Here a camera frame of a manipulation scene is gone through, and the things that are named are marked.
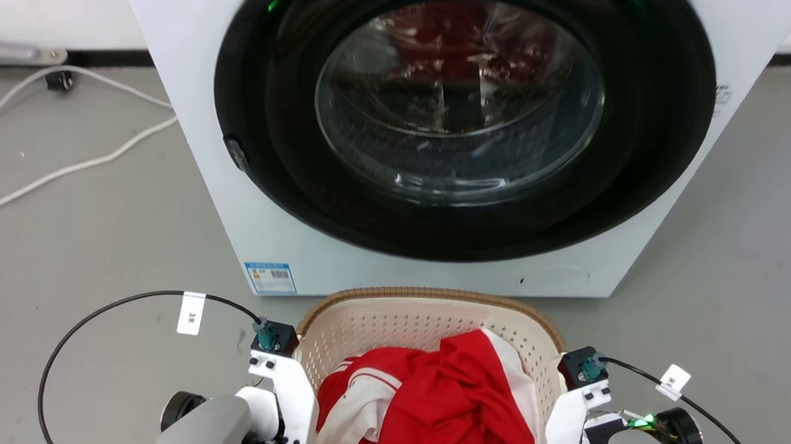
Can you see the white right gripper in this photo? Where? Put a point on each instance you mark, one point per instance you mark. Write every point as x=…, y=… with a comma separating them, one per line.
x=564, y=427

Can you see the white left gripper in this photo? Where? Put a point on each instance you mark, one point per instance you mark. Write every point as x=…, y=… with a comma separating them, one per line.
x=298, y=399

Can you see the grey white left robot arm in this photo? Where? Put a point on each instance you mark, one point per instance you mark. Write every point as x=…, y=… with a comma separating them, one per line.
x=212, y=425

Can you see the beige perforated plastic laundry basket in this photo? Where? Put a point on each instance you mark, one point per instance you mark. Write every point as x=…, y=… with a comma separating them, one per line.
x=390, y=323

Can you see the red laundry behind door glass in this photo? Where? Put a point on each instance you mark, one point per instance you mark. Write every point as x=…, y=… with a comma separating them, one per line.
x=466, y=43

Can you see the red and white garment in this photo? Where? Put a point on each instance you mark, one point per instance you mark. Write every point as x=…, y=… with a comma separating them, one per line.
x=453, y=408

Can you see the blue white energy label sticker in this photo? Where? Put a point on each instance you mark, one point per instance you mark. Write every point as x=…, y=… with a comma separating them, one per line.
x=270, y=278

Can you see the white front-load washing machine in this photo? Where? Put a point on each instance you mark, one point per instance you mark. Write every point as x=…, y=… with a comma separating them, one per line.
x=188, y=170

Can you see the round black glass washer door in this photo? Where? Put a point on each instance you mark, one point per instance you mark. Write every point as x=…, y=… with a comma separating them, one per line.
x=273, y=94

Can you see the small grey text sticker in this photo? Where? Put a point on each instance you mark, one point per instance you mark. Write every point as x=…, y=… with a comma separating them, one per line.
x=722, y=97

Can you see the small black floor plug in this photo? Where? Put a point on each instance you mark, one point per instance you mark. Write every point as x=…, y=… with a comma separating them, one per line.
x=58, y=80

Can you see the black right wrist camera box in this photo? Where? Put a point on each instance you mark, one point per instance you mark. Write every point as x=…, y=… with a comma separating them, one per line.
x=576, y=367

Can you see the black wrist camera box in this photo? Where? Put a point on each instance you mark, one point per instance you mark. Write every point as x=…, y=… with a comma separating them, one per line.
x=281, y=339
x=576, y=367

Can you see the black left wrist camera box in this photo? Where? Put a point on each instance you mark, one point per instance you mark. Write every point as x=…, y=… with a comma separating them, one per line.
x=281, y=339

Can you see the grey metal floor bracket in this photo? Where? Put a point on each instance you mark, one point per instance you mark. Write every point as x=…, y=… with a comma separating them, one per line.
x=8, y=51

